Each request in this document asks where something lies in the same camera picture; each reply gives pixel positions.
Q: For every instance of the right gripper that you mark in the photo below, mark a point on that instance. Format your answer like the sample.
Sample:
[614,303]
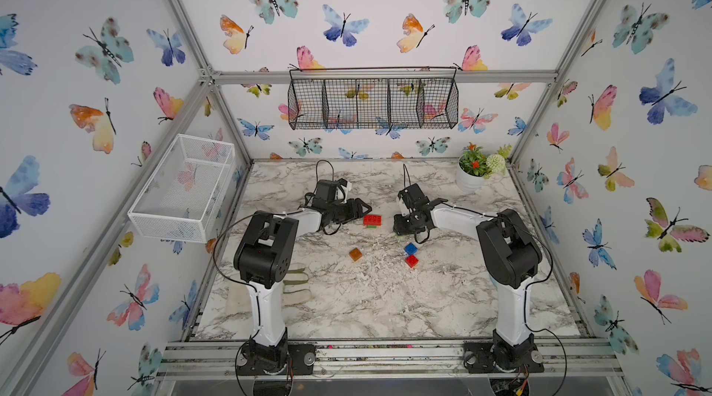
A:
[398,226]

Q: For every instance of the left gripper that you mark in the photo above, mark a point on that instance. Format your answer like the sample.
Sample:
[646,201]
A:
[357,211]

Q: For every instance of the long red lego brick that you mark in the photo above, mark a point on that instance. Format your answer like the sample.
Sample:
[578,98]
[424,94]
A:
[372,220]

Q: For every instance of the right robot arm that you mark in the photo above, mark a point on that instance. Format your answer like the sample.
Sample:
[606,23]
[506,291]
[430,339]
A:
[512,259]

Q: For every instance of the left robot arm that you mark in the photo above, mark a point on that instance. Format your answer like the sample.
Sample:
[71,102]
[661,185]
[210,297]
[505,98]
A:
[263,258]

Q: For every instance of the blue lego brick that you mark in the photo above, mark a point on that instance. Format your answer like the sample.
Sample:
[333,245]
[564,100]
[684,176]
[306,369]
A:
[411,249]

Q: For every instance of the orange lego brick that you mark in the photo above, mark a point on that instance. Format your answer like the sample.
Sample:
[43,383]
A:
[356,254]

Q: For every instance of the small red lego brick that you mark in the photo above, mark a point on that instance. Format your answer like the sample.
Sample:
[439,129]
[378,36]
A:
[412,261]

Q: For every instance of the potted artificial plant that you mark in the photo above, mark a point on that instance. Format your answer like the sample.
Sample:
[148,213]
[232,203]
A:
[475,166]

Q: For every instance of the white mesh basket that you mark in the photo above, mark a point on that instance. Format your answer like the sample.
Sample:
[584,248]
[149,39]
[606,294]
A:
[180,200]

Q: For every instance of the black wire basket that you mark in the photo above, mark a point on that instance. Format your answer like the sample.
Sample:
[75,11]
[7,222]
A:
[373,98]

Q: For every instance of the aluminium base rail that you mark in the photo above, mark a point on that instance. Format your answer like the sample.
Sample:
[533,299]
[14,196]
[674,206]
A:
[382,359]

